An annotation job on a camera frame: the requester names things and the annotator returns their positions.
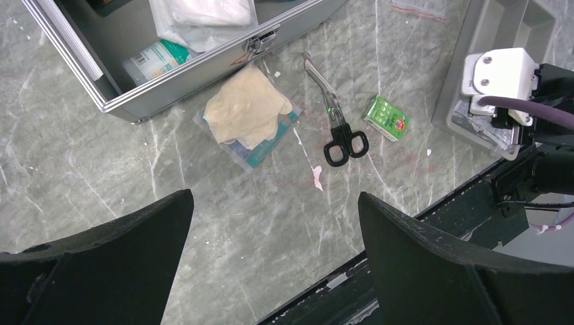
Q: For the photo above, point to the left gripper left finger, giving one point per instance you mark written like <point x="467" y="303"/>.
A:
<point x="119" y="272"/>

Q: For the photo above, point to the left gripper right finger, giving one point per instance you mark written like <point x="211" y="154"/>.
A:
<point x="423" y="275"/>

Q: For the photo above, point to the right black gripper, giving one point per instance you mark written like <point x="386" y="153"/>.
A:
<point x="553" y="117"/>

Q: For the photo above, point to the clear bag alcohol wipes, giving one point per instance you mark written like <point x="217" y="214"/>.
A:
<point x="480" y="127"/>

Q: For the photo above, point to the grey plastic divider tray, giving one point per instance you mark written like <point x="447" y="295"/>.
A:
<point x="500" y="45"/>

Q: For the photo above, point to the black handled scissors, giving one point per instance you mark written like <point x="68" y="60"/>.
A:
<point x="345" y="142"/>

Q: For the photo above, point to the small green box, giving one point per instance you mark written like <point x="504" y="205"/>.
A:
<point x="385" y="118"/>

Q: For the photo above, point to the cream latex gloves packet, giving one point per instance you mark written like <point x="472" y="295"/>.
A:
<point x="248" y="116"/>

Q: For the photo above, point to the white bottle green label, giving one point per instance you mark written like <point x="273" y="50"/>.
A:
<point x="156" y="60"/>

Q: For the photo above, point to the grey metal medicine case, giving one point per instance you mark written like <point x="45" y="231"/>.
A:
<point x="95" y="37"/>

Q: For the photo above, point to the clear gauze pad packet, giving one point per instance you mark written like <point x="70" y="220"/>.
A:
<point x="204" y="20"/>

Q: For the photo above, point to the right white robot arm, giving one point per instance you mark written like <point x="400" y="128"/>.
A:
<point x="545" y="161"/>

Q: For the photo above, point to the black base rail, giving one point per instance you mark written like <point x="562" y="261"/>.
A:
<point x="497" y="250"/>

